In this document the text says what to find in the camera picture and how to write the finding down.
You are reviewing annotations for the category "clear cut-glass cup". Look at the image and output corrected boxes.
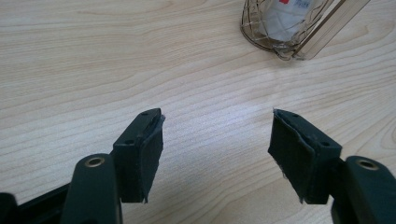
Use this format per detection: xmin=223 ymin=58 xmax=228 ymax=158
xmin=239 ymin=0 xmax=372 ymax=62

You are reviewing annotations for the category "white blue toothpaste tube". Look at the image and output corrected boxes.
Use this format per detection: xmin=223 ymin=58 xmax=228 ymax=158
xmin=265 ymin=0 xmax=329 ymax=43

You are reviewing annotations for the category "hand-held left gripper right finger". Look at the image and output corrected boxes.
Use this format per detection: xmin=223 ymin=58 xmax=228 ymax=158
xmin=267 ymin=107 xmax=344 ymax=205

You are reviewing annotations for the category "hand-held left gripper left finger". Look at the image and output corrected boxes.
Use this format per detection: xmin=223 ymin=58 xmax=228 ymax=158
xmin=110 ymin=107 xmax=166 ymax=205

